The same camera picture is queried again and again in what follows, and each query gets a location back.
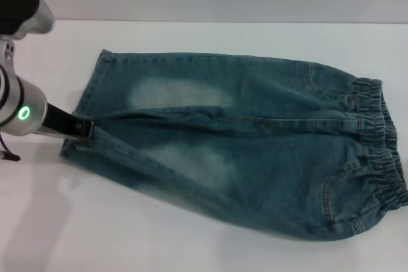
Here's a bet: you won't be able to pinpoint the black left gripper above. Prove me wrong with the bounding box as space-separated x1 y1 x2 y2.
33 102 96 141

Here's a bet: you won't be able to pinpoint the blue denim shorts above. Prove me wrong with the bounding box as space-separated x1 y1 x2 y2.
59 48 408 240

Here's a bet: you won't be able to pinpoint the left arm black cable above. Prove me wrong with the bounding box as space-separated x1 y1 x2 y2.
0 134 22 162

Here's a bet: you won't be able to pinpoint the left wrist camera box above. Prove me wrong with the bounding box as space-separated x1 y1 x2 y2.
0 0 55 41

